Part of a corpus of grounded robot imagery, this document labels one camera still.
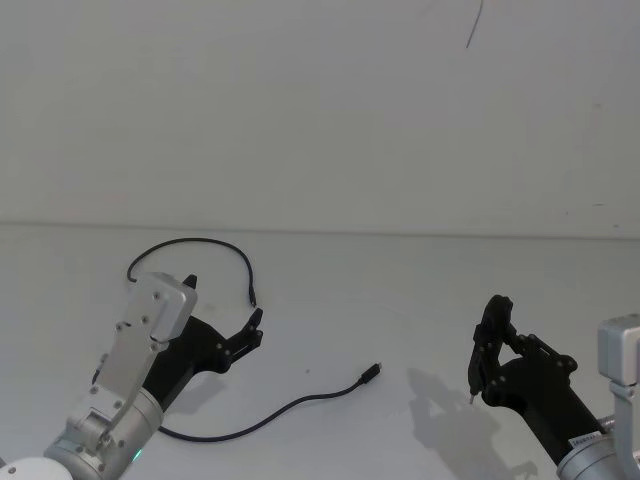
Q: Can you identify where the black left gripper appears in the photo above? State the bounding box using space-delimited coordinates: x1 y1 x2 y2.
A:
141 273 265 415

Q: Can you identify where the white table cloth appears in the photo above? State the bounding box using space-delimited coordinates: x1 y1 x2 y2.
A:
0 222 640 480

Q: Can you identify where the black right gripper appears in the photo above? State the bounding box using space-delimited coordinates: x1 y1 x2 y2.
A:
467 295 605 460

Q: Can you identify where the black cable with plug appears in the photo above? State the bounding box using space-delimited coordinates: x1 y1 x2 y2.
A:
158 361 384 443

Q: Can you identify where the thin black looped cable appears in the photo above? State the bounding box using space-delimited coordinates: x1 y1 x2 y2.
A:
126 237 258 308

